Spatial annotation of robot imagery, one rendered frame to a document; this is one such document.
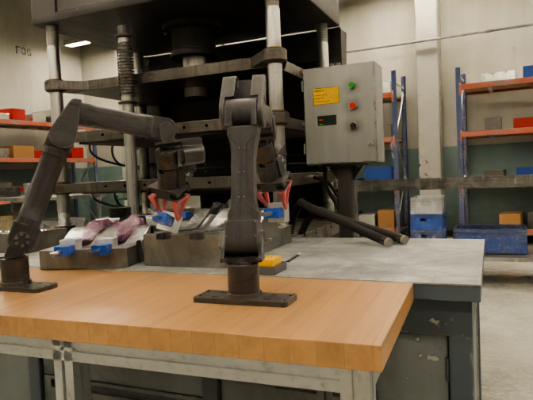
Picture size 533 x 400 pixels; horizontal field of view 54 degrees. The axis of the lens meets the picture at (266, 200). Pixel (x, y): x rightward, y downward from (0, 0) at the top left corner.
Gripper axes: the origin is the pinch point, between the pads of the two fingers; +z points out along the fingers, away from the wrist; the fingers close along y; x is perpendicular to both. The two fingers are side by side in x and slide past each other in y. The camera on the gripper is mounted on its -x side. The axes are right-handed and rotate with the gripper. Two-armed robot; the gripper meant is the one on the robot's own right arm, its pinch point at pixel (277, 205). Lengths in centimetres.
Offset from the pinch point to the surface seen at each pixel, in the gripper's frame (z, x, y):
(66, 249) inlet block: -4, 26, 53
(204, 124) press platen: 2, -75, 60
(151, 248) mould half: 2.7, 16.9, 33.3
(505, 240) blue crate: 216, -288, -66
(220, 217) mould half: 9.5, -9.3, 24.8
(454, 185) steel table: 163, -294, -27
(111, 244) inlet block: -0.9, 19.7, 43.6
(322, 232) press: 61, -77, 17
